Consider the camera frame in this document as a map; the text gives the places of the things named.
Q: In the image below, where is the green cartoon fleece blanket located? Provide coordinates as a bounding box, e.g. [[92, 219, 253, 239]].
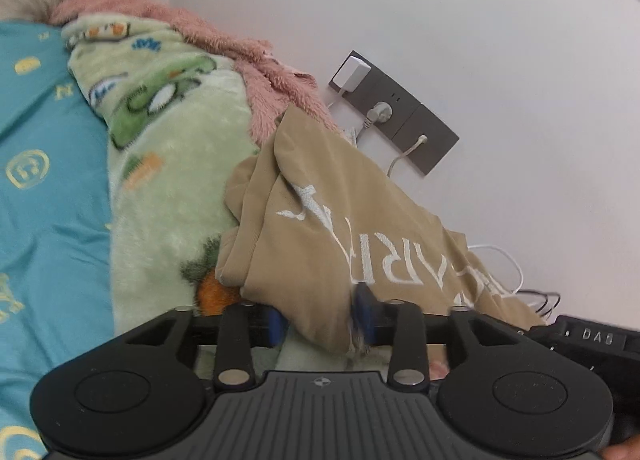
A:
[[61, 13, 396, 381]]

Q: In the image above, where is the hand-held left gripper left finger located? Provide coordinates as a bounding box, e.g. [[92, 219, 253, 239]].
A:
[[112, 304, 291, 391]]

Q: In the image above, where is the teal smiley bed sheet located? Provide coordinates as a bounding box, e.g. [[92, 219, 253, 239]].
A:
[[0, 20, 117, 458]]

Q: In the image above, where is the tan printed T-shirt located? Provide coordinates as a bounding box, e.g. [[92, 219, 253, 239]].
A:
[[218, 104, 546, 353]]

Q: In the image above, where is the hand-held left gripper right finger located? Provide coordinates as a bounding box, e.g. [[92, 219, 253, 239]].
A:
[[349, 281, 531, 391]]

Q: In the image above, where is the thin white cable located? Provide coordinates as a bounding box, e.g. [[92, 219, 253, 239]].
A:
[[386, 135, 429, 177]]

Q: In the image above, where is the person's right hand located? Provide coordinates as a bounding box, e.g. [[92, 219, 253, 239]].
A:
[[602, 435, 640, 460]]

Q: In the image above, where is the white round plug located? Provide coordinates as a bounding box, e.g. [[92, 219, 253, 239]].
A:
[[350, 101, 393, 143]]

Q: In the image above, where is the grey wall socket panel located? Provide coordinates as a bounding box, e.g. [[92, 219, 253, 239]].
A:
[[328, 50, 460, 177]]

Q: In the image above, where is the white charger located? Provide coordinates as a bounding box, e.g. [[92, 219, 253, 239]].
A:
[[332, 56, 372, 95]]

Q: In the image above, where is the looped white cable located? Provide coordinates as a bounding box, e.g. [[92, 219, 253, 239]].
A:
[[467, 244, 526, 298]]

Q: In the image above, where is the pink fluffy blanket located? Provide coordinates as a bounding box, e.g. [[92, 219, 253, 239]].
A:
[[49, 0, 346, 146]]

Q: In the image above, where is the black cable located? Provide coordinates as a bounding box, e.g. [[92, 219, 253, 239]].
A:
[[515, 289, 562, 321]]

